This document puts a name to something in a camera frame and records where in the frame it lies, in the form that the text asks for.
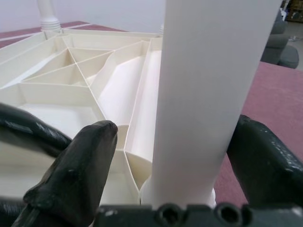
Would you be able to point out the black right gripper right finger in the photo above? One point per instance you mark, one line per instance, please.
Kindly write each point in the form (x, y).
(270, 170)

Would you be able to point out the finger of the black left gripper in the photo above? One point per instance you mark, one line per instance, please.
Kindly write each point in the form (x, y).
(30, 127)
(9, 215)

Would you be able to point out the pink table cloth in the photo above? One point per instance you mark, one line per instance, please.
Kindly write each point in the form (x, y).
(272, 94)

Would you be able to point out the grey armchair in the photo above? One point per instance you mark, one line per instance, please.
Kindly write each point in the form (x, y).
(279, 45)

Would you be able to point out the white plastic table top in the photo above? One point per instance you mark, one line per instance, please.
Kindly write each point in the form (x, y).
(118, 82)

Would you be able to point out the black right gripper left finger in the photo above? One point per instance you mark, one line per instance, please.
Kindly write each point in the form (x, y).
(75, 177)

